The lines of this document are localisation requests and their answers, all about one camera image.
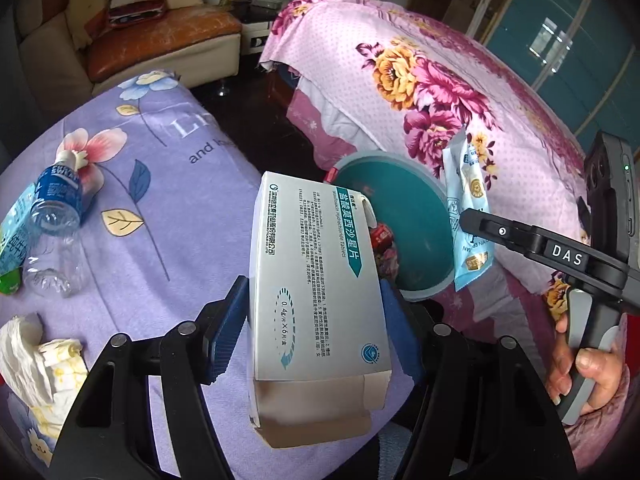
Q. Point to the teal round bin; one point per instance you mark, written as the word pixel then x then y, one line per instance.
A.
pixel 415 210

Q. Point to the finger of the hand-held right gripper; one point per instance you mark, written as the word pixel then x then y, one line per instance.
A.
pixel 500 232

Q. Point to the clear blue-label plastic bottle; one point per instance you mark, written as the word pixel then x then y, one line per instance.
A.
pixel 55 240

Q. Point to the white teal medicine box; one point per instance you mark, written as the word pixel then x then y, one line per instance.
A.
pixel 310 285

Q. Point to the crumpled yellow-print tissue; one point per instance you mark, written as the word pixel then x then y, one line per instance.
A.
pixel 62 370

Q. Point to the orange seat cushion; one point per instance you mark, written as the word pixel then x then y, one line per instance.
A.
pixel 165 35

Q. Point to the person's right hand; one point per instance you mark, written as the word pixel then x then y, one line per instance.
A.
pixel 602 365

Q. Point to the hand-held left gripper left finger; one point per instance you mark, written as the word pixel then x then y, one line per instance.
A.
pixel 227 330

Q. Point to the light blue snack packet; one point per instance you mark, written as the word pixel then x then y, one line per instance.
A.
pixel 470 195

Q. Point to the light blue milk carton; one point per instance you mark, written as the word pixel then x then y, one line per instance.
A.
pixel 12 240

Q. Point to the crumpled white tissue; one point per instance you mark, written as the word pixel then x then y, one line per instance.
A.
pixel 22 360

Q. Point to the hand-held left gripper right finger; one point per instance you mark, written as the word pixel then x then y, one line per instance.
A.
pixel 397 330

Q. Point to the pink floral quilt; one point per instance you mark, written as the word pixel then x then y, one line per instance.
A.
pixel 450 85

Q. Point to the black side table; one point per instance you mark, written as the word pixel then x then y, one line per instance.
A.
pixel 250 40

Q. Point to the teal glass cabinet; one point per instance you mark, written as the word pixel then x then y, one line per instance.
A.
pixel 565 35

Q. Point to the pink cartoon can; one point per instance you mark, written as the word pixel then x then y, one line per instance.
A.
pixel 387 266

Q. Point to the red soda can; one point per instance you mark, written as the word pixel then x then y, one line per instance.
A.
pixel 382 236

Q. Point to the yellow pillow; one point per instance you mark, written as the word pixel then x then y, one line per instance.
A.
pixel 87 10

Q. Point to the purple floral blanket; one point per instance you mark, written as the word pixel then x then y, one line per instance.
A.
pixel 175 210

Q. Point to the beige sofa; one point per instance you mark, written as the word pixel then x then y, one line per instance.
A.
pixel 47 55

